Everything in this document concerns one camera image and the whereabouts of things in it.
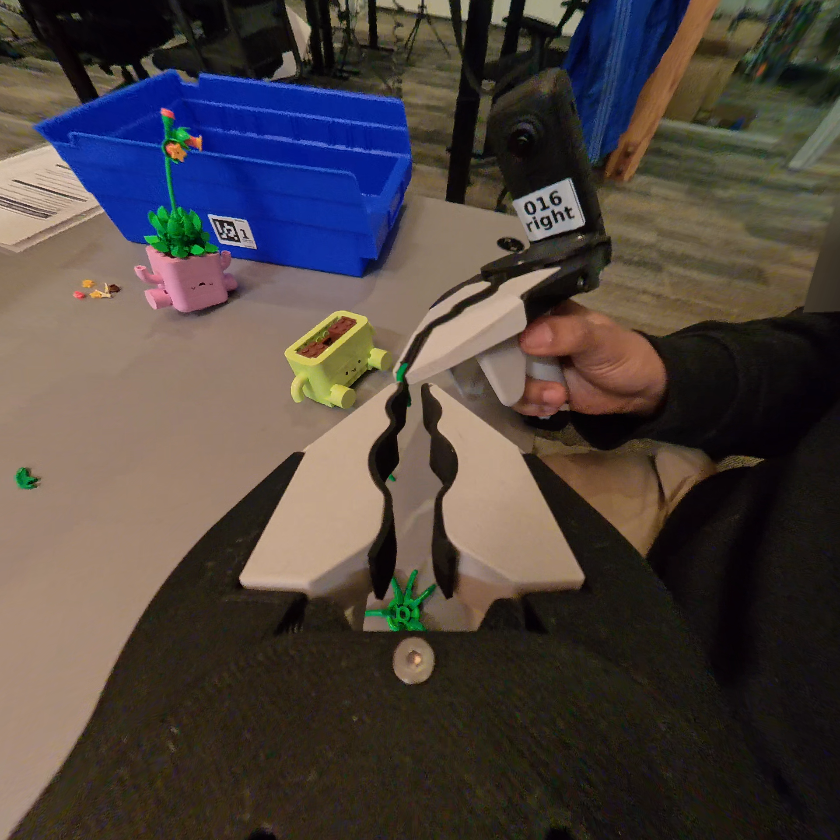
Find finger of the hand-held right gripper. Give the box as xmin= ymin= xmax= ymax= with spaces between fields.
xmin=406 ymin=265 xmax=563 ymax=384
xmin=394 ymin=277 xmax=494 ymax=374

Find person's right forearm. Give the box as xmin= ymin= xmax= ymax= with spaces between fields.
xmin=572 ymin=308 xmax=840 ymax=460

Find blue storage bin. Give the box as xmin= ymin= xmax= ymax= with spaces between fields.
xmin=34 ymin=68 xmax=413 ymax=277
xmin=563 ymin=0 xmax=690 ymax=164

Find person's right hand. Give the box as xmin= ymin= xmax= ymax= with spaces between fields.
xmin=512 ymin=300 xmax=670 ymax=418

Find person's beige trousers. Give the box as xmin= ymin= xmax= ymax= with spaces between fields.
xmin=539 ymin=445 xmax=719 ymax=555

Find white label tag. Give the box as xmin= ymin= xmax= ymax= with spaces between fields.
xmin=207 ymin=212 xmax=257 ymax=250

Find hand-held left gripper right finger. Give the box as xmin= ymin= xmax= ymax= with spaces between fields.
xmin=420 ymin=384 xmax=584 ymax=630

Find person's black jacket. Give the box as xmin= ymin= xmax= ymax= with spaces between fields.
xmin=646 ymin=420 xmax=840 ymax=840

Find clear plastic bag with leaflet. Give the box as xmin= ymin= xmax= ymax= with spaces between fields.
xmin=0 ymin=144 xmax=103 ymax=252

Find lime green brick planter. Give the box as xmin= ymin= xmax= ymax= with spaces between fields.
xmin=284 ymin=310 xmax=393 ymax=408

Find wooden ceiling beam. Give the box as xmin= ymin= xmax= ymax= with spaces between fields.
xmin=604 ymin=0 xmax=720 ymax=182

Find pink brick planter with plant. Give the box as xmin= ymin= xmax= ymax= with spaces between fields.
xmin=133 ymin=107 xmax=239 ymax=314

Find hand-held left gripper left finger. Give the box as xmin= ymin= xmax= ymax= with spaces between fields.
xmin=239 ymin=382 xmax=409 ymax=612

